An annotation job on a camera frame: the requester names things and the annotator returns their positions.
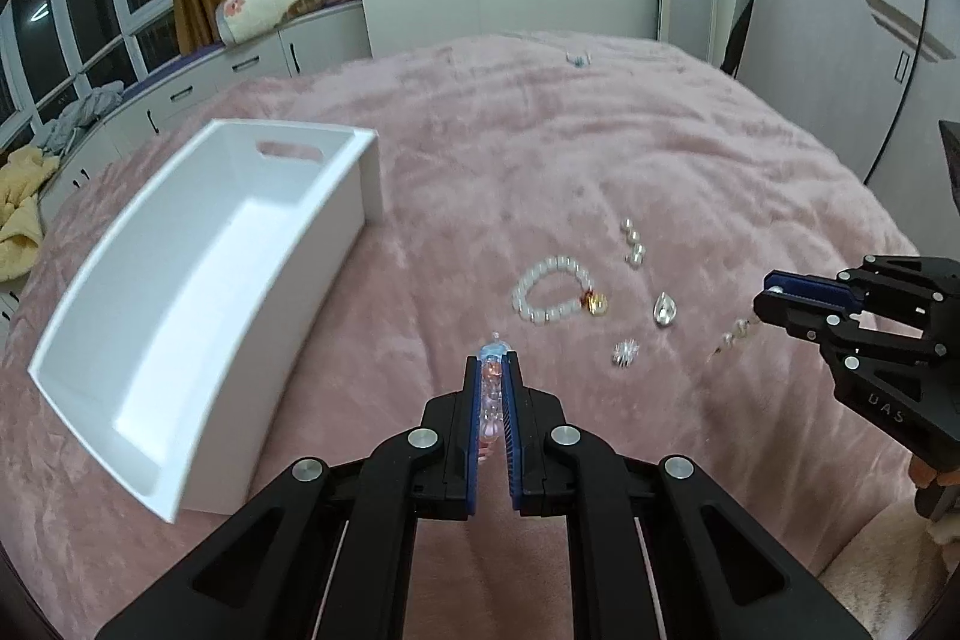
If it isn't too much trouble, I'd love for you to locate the silver teardrop earring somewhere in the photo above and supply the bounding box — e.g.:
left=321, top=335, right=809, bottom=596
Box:
left=651, top=291, right=679, bottom=328

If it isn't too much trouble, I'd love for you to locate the colourful bead bracelet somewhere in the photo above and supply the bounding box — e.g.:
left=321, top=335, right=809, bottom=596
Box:
left=475, top=331, right=516, bottom=462

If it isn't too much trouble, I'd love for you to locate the person's right hand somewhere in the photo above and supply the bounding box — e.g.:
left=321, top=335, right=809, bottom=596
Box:
left=908, top=455, right=958, bottom=523

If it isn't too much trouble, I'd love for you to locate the pink fluffy bed blanket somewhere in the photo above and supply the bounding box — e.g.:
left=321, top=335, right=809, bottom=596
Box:
left=2, top=34, right=946, bottom=638

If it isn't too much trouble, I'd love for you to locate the white rectangular storage tray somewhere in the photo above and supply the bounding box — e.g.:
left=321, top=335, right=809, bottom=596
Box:
left=29, top=120, right=382, bottom=521

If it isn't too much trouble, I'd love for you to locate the small blue object on bed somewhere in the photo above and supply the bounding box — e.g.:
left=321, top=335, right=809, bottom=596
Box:
left=566, top=52, right=590, bottom=68

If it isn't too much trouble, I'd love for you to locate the yellow towel pile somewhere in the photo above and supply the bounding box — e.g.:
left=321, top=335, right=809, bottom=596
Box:
left=0, top=145, right=60, bottom=283

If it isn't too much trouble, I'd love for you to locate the grey clothes pile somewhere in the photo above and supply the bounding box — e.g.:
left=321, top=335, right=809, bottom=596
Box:
left=32, top=81, right=124, bottom=156

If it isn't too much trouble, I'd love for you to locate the white window seat cabinet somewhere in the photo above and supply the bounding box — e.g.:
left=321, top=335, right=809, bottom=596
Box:
left=0, top=0, right=373, bottom=341

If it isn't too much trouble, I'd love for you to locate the white rolled plush blanket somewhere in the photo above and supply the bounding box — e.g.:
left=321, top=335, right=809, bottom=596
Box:
left=215, top=0, right=316, bottom=47

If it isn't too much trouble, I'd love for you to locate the white jade bead bracelet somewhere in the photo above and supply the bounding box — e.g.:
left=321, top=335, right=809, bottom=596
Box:
left=511, top=255, right=610, bottom=327

